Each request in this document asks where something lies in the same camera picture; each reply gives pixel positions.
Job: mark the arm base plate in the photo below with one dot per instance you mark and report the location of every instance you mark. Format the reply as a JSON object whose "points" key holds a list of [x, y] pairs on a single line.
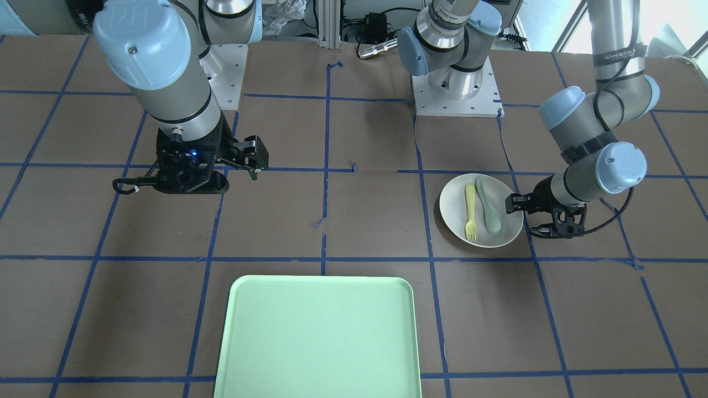
{"points": [[453, 93], [224, 66]]}

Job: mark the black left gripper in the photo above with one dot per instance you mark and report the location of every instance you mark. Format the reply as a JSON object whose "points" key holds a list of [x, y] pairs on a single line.
{"points": [[541, 197]]}

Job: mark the light green plastic spoon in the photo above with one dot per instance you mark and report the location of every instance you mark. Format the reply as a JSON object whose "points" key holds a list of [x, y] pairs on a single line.
{"points": [[490, 216]]}

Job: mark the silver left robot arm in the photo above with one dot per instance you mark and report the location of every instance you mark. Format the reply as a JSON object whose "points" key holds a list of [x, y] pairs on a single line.
{"points": [[449, 43]]}

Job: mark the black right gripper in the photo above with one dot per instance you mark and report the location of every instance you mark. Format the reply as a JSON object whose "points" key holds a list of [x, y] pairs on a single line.
{"points": [[223, 139]]}

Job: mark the light green plastic tray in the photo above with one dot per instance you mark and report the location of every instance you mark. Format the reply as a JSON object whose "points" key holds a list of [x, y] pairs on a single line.
{"points": [[319, 336]]}

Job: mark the white round plate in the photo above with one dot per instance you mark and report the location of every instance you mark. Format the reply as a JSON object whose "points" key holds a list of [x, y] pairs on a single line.
{"points": [[489, 193]]}

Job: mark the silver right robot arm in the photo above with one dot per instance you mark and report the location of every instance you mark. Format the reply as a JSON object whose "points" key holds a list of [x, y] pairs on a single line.
{"points": [[156, 48]]}

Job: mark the yellow plastic fork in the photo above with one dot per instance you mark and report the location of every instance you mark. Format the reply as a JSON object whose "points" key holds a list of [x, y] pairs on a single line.
{"points": [[470, 201]]}

